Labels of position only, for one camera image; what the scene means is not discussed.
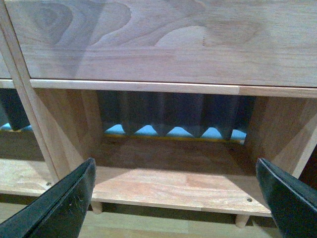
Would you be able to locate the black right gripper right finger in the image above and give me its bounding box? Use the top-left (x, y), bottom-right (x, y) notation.
top-left (256, 158), bottom-right (317, 238)

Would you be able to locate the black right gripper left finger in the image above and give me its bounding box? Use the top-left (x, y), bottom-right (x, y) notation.
top-left (0, 158), bottom-right (96, 238)

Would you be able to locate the dark pleated curtain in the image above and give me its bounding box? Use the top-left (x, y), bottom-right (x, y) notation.
top-left (0, 88), bottom-right (256, 141)

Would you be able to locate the wooden bookshelf unit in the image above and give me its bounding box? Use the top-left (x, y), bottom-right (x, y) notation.
top-left (0, 0), bottom-right (317, 227)

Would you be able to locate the right lower wooden drawer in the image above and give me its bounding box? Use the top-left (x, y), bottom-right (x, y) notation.
top-left (4, 0), bottom-right (317, 87)

